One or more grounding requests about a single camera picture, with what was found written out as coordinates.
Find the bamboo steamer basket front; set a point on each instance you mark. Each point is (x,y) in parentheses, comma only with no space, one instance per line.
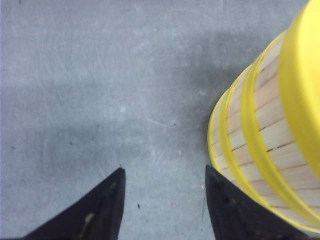
(226,142)

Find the bamboo steamer basket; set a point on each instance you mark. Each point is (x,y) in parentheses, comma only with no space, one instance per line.
(226,142)
(288,185)
(252,144)

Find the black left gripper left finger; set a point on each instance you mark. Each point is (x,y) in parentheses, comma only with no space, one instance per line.
(96,216)

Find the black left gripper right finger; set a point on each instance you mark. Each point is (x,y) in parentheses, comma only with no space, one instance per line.
(235,216)

